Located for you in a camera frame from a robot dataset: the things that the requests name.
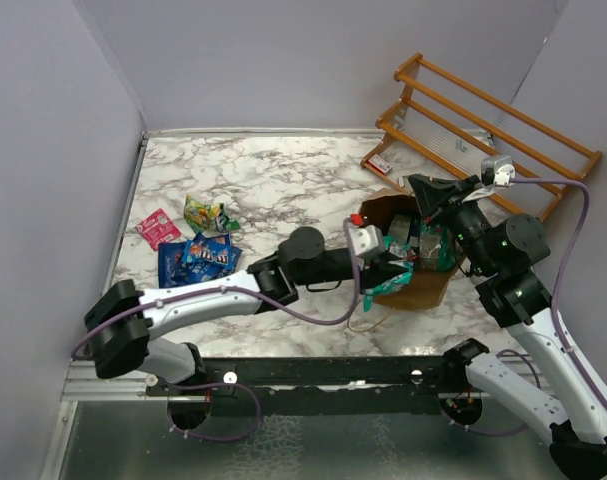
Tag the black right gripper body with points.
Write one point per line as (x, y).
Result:
(464, 218)

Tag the blue M&Ms candy packet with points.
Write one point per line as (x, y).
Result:
(211, 249)

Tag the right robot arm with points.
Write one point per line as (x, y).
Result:
(572, 420)

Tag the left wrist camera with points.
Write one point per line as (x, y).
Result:
(366, 239)

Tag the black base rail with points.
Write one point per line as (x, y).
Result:
(312, 386)

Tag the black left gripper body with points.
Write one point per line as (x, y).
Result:
(367, 276)

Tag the green snack packet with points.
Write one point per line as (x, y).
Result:
(435, 248)

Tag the wooden two-tier rack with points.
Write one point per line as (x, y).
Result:
(455, 125)

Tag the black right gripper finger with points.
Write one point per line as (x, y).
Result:
(438, 203)
(423, 184)

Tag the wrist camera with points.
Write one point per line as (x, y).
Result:
(366, 239)
(497, 172)

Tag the yellow green candy packet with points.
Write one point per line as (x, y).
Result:
(202, 217)

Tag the small red white box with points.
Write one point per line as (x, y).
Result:
(379, 164)

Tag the blue salt vinegar chips bag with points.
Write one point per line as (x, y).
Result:
(202, 271)

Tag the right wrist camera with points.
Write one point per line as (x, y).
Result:
(497, 172)

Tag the blue Burts chips bag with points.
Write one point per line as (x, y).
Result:
(171, 270)

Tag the red snack packet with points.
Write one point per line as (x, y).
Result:
(158, 228)

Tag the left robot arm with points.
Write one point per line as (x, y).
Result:
(127, 327)

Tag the brown paper bag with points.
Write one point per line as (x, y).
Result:
(427, 288)

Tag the open small cardboard box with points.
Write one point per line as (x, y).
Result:
(404, 183)

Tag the small blue white snack packet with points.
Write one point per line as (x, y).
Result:
(406, 229)

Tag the teal white snack packet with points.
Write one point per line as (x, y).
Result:
(409, 255)

